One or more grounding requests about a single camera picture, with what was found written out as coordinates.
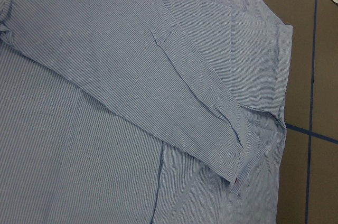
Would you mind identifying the blue striped button shirt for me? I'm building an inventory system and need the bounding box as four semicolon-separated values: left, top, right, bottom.
1;0;293;223

